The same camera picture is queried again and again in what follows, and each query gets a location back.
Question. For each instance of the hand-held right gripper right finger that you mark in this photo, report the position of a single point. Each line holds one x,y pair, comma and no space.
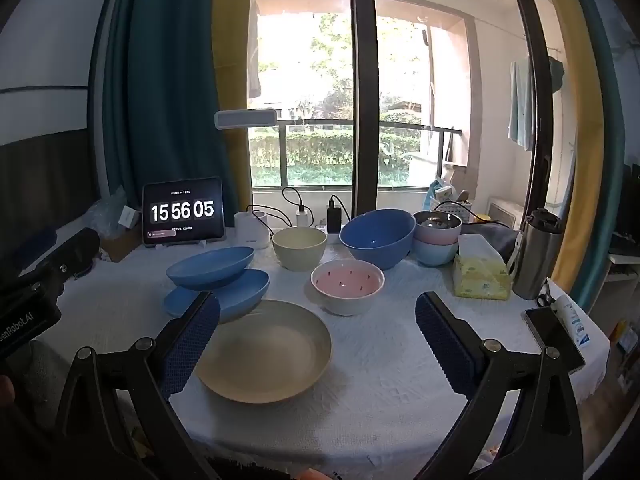
445,345

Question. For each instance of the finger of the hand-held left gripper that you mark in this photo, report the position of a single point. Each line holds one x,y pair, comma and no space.
50,272

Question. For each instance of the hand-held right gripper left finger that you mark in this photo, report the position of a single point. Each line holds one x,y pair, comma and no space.
192,340

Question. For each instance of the blue plate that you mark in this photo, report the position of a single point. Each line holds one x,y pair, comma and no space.
245,292
210,267

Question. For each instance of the beige plate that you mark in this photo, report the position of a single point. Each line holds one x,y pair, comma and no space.
270,350

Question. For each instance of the white bowl pink inside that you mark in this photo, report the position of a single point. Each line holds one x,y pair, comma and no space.
347,285

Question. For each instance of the large blue bowl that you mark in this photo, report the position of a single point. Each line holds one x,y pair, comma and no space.
377,240

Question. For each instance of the cream bowl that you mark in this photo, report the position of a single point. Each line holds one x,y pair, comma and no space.
299,252

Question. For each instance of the black round pouch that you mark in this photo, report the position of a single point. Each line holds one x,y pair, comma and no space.
82,250

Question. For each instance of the white tablecloth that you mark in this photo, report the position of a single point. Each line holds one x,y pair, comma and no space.
390,390

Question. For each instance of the cardboard box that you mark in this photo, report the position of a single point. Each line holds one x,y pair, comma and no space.
120,247

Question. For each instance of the clear plastic bag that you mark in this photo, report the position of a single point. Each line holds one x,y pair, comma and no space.
102,212

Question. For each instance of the yellow tissue pack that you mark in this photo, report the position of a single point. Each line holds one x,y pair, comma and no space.
480,272

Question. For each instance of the light blue bowl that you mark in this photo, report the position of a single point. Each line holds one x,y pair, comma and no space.
434,255

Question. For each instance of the small white box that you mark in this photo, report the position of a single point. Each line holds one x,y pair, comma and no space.
129,216

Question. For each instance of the black smartphone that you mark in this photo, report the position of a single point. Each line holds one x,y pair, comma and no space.
552,337

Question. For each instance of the scissors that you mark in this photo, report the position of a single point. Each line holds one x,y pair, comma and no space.
544,300

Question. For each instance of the dark grey cloth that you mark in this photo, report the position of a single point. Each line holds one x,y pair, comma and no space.
492,237

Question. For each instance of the white cylindrical device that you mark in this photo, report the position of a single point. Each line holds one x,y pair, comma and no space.
252,232

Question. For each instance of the steel thermos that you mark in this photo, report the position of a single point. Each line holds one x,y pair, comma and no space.
537,260

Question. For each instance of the metal bowl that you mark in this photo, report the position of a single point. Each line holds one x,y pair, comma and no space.
439,219

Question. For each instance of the tablet with clock display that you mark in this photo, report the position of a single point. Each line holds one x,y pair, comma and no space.
182,212

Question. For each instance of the white tube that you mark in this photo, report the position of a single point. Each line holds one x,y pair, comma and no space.
572,320

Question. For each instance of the polka dot container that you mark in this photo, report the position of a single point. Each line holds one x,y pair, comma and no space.
457,210

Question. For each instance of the white appliance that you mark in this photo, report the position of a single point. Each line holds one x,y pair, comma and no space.
505,210

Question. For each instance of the blue plastic bag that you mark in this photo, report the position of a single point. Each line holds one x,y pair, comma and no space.
432,192

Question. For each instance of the white charger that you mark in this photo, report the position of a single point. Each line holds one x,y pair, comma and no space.
303,219

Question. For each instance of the white power strip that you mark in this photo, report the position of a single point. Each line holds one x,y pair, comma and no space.
320,234

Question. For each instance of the black charger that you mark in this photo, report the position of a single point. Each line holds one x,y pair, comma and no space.
334,217

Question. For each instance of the teal curtain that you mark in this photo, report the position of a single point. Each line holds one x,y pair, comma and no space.
612,160
165,85

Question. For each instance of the desk lamp head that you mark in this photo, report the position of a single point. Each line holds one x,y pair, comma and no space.
245,119

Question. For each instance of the black monitor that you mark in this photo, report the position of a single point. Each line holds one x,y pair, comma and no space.
631,200

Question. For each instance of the balcony railing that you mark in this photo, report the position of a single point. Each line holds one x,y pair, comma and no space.
320,125

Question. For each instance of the light blue hanging towel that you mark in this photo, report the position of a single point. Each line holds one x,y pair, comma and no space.
521,105

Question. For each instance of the yellow curtain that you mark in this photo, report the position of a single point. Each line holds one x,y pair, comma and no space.
235,50
575,85

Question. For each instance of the dark hanging garment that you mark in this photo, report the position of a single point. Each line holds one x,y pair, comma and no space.
556,72

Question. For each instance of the black window frame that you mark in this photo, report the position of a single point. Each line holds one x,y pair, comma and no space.
364,85

